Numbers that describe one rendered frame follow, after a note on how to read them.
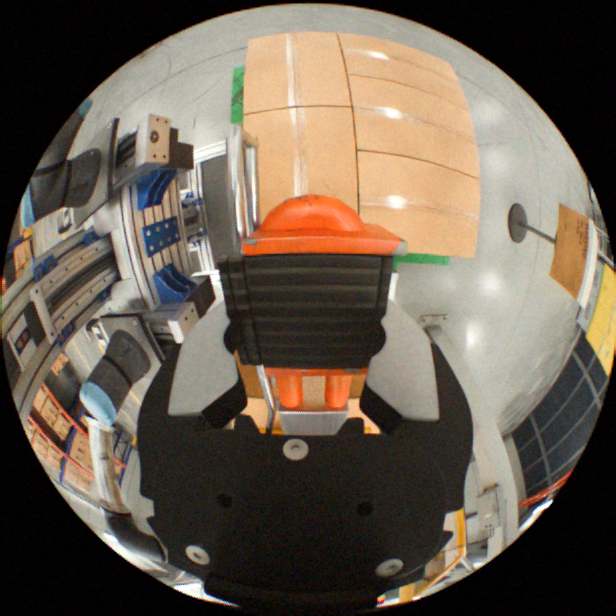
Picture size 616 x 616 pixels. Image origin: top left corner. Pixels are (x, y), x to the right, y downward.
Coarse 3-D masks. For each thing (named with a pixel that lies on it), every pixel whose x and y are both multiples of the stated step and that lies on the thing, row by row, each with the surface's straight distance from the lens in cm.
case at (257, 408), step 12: (240, 372) 50; (252, 372) 49; (252, 384) 47; (360, 384) 46; (252, 396) 45; (348, 396) 43; (252, 408) 48; (264, 408) 47; (264, 420) 52; (276, 420) 51; (372, 432) 60
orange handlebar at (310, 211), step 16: (288, 208) 10; (304, 208) 10; (320, 208) 10; (336, 208) 10; (352, 208) 11; (272, 224) 11; (288, 224) 10; (304, 224) 10; (320, 224) 10; (336, 224) 10; (352, 224) 11; (288, 384) 16; (336, 384) 16; (288, 400) 18; (336, 400) 18
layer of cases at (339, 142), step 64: (256, 64) 106; (320, 64) 101; (384, 64) 110; (448, 64) 144; (256, 128) 85; (320, 128) 82; (384, 128) 87; (448, 128) 105; (320, 192) 78; (384, 192) 82; (448, 192) 96
